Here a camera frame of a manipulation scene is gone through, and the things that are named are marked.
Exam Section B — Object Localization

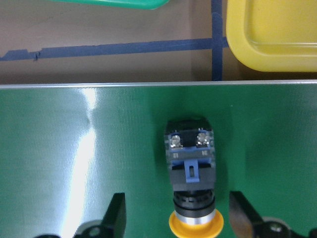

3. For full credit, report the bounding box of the yellow push button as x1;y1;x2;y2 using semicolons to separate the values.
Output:
164;118;224;238

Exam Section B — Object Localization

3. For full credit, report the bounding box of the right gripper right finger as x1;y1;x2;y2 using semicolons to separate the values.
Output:
229;191;263;238

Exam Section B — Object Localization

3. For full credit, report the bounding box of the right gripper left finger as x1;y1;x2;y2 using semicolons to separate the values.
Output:
100;193;126;238

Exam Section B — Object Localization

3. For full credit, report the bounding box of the green plastic tray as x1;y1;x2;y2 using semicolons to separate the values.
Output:
54;0;170;10

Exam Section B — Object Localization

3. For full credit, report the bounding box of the yellow plastic tray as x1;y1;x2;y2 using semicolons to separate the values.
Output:
226;0;317;72

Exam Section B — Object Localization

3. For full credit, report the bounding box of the green conveyor belt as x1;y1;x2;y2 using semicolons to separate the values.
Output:
0;81;317;238

